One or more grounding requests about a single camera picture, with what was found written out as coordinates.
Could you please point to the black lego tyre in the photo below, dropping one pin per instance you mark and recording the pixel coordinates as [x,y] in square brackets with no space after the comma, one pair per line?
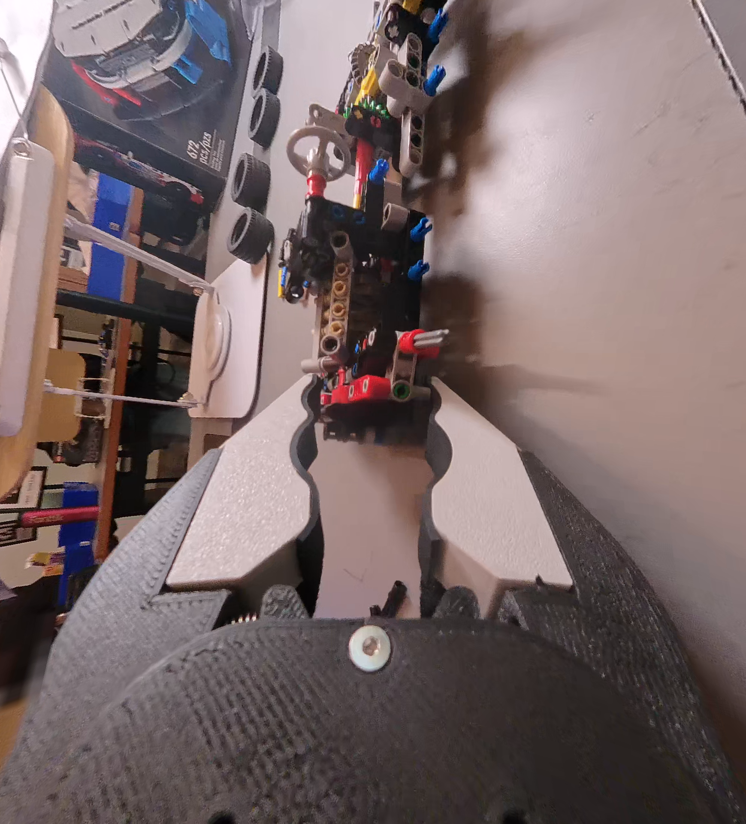
[264,119]
[250,183]
[268,71]
[250,235]

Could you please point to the small blue storage bin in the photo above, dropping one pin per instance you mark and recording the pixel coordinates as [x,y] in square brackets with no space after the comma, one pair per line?
[80,553]
[112,238]

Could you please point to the lego race car box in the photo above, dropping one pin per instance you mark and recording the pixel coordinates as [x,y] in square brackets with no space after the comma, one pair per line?
[154,96]

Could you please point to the small black lego pin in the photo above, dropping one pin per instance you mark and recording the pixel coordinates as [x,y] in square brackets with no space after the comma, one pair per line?
[393,595]

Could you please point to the lego car chassis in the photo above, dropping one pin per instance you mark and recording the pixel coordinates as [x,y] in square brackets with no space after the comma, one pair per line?
[373,257]

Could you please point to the white book stand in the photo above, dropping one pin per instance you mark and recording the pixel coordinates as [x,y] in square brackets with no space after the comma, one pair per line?
[237,335]

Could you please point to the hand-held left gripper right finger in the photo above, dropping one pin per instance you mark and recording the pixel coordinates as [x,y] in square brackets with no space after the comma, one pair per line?
[495,508]

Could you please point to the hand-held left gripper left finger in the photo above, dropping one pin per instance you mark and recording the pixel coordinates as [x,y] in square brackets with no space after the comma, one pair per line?
[244,502]

